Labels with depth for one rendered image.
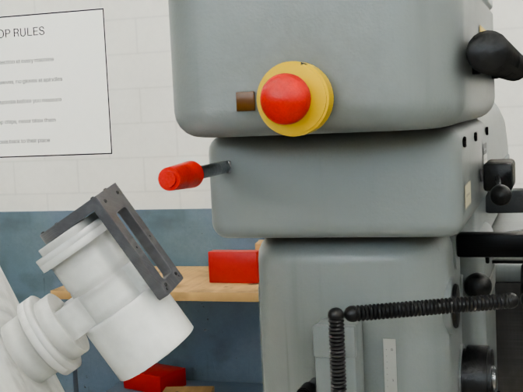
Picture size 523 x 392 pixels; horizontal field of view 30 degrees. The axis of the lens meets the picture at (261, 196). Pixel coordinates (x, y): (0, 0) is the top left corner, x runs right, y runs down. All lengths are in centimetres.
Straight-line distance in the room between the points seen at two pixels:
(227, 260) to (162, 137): 102
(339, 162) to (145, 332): 29
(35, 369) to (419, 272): 39
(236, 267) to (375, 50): 418
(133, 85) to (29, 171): 86
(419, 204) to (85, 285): 33
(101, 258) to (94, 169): 514
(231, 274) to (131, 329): 426
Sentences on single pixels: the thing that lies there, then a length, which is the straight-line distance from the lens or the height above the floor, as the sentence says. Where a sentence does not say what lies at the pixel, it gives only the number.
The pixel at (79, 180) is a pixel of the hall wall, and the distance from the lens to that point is 588.
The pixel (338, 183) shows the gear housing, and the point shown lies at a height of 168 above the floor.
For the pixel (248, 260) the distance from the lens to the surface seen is 491.
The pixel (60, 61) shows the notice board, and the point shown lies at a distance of 591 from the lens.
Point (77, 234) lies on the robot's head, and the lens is 69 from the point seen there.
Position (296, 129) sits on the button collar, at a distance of 78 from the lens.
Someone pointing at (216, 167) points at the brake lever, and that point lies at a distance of 89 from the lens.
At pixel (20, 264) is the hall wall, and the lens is 613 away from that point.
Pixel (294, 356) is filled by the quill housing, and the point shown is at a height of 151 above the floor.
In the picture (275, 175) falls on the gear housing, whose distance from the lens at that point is 91.
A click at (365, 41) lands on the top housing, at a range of 79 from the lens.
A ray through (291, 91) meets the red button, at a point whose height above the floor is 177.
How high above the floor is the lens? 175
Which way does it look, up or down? 5 degrees down
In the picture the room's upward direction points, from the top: 3 degrees counter-clockwise
